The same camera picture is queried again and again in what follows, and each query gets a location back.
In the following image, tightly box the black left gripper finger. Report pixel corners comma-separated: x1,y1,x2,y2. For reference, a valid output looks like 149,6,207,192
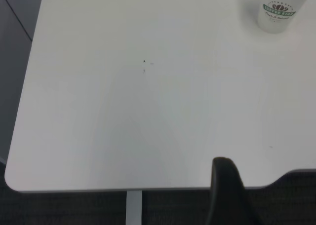
208,156,262,225

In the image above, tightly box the white paper coffee cup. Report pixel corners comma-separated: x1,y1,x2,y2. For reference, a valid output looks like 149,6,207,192
256,0,315,35

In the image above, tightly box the white metal table leg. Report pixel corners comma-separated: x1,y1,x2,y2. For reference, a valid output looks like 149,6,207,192
125,190,143,225

